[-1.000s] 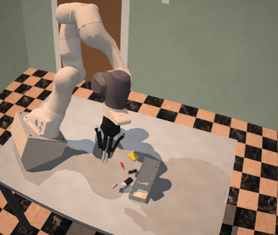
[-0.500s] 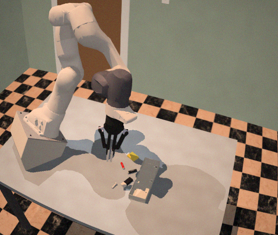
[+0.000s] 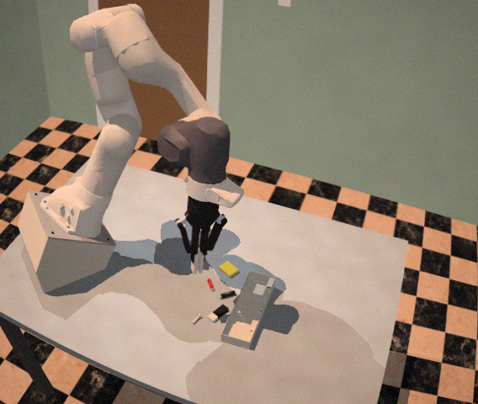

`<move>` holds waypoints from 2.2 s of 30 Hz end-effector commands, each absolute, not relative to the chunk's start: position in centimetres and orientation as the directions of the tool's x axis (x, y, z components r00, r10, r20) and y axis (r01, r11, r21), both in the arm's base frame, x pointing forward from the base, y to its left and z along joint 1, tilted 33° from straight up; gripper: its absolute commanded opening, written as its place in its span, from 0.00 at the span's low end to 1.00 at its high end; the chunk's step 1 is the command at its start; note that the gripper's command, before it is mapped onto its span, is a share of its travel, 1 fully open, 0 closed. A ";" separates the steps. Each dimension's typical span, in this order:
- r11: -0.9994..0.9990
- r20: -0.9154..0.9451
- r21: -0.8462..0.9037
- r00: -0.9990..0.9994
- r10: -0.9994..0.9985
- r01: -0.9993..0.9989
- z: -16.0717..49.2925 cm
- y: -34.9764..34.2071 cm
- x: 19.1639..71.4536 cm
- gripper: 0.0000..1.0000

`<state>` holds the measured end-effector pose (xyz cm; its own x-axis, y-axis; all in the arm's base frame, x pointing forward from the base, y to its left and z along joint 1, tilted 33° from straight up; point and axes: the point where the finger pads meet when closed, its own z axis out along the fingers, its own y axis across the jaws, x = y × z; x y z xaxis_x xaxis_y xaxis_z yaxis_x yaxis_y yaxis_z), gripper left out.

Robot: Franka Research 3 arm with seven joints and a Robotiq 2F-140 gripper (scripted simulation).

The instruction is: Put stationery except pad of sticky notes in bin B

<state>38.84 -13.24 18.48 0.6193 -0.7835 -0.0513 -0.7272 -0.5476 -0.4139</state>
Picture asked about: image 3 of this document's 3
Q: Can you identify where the yellow-orange flat square block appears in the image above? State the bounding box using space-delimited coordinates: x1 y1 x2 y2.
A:
219 261 239 278

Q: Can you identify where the grey rack of three bins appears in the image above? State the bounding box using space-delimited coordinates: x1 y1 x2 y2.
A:
221 270 276 349

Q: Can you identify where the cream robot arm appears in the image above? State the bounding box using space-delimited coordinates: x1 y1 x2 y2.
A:
40 4 244 237

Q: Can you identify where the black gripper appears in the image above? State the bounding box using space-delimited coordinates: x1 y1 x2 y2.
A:
175 196 227 274

